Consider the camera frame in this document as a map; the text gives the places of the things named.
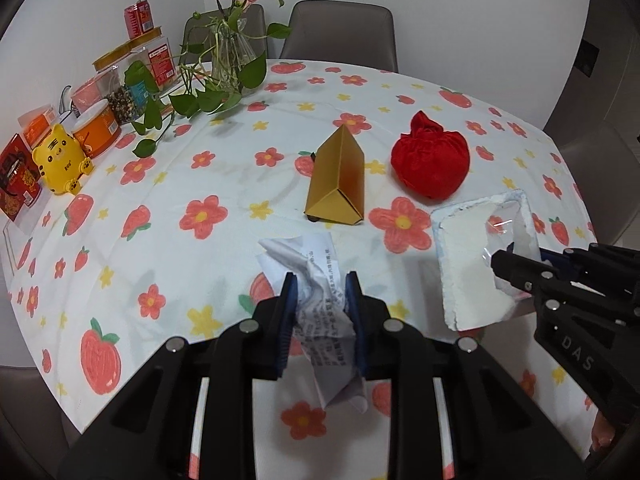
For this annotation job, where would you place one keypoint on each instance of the white plastic tray with film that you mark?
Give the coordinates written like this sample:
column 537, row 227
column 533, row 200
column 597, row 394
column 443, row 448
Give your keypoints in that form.
column 465, row 270

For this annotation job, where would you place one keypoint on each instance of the person's right hand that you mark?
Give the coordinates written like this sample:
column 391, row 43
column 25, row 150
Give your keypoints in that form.
column 602, row 432

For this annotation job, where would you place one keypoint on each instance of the dark wall switch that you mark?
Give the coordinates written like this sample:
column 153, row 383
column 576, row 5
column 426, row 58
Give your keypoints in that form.
column 586, row 60

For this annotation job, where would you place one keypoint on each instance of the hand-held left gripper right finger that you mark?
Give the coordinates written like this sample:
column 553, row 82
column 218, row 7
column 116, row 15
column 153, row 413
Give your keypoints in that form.
column 352, row 320

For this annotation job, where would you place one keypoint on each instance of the white printed paper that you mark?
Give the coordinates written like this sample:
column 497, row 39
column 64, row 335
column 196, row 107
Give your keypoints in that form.
column 320, row 310

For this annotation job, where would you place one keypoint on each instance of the yellow tiger figurine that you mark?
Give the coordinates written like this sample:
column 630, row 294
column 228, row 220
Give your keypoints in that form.
column 60, row 160

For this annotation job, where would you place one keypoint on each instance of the glass vase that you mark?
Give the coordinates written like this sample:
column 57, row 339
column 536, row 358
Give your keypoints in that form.
column 227, row 60

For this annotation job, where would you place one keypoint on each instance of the pink lidded container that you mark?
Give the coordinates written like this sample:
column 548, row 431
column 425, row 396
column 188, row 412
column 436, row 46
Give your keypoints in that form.
column 92, row 92

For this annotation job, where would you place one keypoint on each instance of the floral white tablecloth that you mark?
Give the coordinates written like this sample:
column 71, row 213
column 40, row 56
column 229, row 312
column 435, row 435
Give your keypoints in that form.
column 225, row 260

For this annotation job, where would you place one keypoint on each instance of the green vine plant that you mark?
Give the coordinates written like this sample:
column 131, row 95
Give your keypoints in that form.
column 190, row 105

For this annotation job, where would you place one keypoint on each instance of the clear jar with gold lid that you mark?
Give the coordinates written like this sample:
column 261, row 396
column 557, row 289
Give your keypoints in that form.
column 160, row 60

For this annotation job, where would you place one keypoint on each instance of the red printed box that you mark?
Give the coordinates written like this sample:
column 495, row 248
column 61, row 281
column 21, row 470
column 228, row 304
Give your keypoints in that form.
column 17, row 180

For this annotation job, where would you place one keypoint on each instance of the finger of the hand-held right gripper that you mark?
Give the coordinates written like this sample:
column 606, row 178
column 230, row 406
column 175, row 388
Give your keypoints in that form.
column 552, row 260
column 525, row 270

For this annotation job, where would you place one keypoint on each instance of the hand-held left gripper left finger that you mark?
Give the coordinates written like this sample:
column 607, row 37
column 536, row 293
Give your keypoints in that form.
column 291, row 310

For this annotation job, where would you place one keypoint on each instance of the gold gift box with ribbon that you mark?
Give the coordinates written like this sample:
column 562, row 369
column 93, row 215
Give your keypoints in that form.
column 330, row 180

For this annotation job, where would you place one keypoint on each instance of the grey dining chair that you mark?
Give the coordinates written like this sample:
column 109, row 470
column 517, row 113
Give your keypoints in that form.
column 340, row 30
column 25, row 410
column 255, row 20

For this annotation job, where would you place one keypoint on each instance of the small orange box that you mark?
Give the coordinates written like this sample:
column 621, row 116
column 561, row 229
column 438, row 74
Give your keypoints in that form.
column 37, row 127

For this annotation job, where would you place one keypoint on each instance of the red cloth pouch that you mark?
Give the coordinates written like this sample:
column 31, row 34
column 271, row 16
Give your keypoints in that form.
column 430, row 160

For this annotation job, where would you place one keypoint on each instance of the orange round tin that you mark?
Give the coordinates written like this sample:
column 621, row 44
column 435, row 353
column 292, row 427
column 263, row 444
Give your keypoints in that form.
column 100, row 132

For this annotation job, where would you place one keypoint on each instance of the bean jar with teal label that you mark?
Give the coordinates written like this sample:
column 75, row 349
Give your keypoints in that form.
column 125, row 105

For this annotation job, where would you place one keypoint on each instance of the small red carton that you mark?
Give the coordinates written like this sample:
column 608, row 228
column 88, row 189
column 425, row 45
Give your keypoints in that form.
column 140, row 20

